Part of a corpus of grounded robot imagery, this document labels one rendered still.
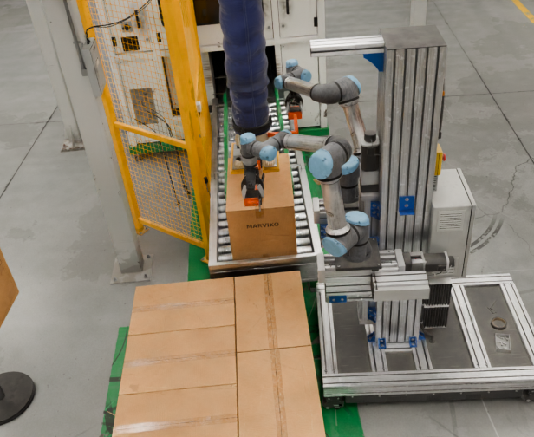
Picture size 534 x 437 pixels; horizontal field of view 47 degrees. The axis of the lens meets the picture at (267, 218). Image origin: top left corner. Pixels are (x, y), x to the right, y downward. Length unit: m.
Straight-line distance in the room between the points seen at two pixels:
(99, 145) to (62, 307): 1.25
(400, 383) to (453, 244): 0.85
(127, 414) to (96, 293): 1.67
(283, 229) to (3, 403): 2.00
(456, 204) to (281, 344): 1.15
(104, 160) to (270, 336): 1.66
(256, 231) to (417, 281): 1.08
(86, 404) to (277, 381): 1.35
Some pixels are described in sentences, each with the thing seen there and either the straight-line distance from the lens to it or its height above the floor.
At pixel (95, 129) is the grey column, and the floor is 1.23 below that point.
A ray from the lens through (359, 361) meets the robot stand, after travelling 3.72.
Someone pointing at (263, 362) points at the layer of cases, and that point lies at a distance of 3.29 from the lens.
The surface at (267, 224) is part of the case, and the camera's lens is 3.66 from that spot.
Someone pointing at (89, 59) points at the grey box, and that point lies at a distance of 3.88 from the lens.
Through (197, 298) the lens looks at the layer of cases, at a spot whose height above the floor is 0.54.
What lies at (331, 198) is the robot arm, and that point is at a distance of 2.76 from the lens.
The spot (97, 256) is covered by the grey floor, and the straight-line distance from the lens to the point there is 5.07.
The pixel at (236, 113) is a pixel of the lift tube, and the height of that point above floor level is 1.45.
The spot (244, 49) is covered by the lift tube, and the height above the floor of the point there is 1.83.
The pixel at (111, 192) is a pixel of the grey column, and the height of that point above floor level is 0.74.
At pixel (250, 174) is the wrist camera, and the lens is 3.07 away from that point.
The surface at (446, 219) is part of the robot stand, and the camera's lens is 3.17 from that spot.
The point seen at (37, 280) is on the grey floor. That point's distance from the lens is 5.04.
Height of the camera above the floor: 3.05
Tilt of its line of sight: 37 degrees down
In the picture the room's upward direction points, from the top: 6 degrees counter-clockwise
